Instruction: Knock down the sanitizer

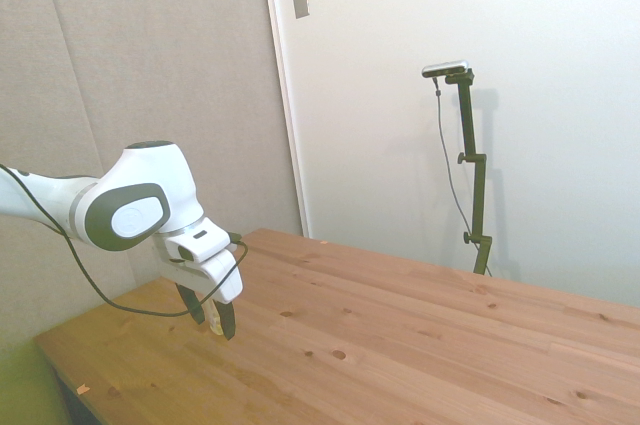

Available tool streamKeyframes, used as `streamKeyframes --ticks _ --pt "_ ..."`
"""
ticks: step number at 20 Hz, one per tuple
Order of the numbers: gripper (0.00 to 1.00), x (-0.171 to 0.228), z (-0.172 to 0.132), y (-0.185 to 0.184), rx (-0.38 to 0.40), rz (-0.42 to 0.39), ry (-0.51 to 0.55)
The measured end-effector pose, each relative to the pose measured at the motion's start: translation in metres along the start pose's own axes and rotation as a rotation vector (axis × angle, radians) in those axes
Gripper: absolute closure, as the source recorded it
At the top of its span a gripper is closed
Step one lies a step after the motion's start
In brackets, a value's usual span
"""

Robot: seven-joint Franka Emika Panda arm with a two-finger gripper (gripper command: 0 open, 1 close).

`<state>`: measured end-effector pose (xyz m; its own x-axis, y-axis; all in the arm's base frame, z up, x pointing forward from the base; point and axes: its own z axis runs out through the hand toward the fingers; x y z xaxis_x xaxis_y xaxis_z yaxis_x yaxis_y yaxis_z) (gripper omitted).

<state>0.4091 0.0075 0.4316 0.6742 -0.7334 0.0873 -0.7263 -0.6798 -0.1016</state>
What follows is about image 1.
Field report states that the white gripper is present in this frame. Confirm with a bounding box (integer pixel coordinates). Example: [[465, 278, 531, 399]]
[[151, 234, 245, 342]]

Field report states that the yellowish sanitizer bottle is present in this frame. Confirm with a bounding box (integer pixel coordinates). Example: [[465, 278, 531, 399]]
[[203, 298, 225, 337]]

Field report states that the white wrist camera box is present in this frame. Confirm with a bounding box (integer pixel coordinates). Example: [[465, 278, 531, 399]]
[[163, 224, 235, 264]]

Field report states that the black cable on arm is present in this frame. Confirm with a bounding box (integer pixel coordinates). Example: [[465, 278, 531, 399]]
[[0, 163, 250, 319]]

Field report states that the white door frame trim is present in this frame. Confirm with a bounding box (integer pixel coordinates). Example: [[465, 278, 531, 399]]
[[258, 0, 312, 240]]

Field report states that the grey camera cable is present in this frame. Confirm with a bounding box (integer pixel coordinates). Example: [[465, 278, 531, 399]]
[[431, 76, 477, 247]]

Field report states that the black camera stand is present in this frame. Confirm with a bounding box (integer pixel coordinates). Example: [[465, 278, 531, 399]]
[[443, 71, 495, 277]]

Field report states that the grey exterior camera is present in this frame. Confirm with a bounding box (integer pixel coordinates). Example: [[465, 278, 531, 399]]
[[421, 59, 473, 80]]

